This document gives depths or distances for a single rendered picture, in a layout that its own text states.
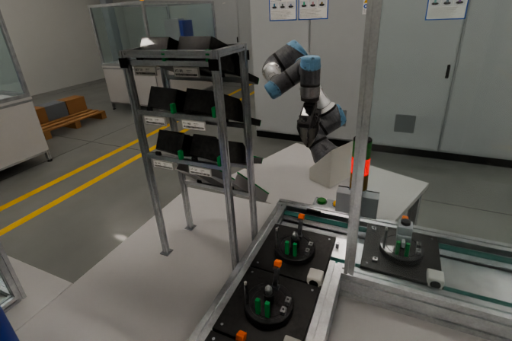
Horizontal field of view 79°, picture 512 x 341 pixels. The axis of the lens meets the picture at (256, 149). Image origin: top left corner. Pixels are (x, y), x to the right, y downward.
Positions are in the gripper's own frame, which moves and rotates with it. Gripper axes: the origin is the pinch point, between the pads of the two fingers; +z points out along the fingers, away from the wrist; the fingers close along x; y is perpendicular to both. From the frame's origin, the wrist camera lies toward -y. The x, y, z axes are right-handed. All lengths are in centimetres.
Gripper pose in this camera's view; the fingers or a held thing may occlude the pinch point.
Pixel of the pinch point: (307, 145)
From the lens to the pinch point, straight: 130.6
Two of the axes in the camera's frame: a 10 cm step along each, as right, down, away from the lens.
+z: 0.5, 9.1, 4.1
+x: -9.1, -1.2, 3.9
